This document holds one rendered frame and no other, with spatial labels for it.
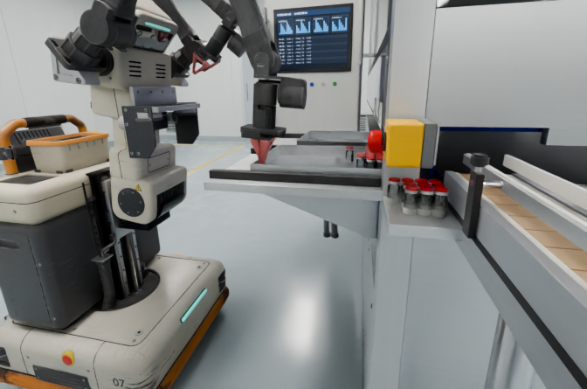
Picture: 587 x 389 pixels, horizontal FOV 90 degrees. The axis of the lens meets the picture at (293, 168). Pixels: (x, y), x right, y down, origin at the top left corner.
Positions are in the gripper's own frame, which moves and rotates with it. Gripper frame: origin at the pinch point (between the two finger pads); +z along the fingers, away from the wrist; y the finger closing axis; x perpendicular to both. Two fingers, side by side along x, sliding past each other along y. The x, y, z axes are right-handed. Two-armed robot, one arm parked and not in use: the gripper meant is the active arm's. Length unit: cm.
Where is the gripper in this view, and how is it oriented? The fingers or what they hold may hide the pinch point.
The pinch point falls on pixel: (262, 162)
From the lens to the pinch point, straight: 76.5
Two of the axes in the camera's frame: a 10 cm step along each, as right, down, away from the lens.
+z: -0.7, 9.6, 2.8
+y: 9.7, 1.3, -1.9
